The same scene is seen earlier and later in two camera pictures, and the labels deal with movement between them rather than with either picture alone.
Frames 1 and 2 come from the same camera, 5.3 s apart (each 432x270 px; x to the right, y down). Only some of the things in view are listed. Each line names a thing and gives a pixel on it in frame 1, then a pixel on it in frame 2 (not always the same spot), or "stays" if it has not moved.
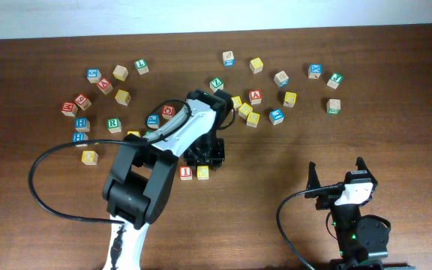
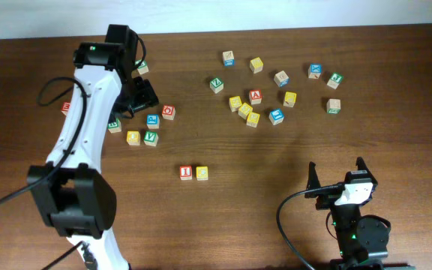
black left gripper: (215, 161) to (147, 97)
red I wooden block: (186, 172) stays
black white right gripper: (326, 199) stays
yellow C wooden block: (202, 172) stays
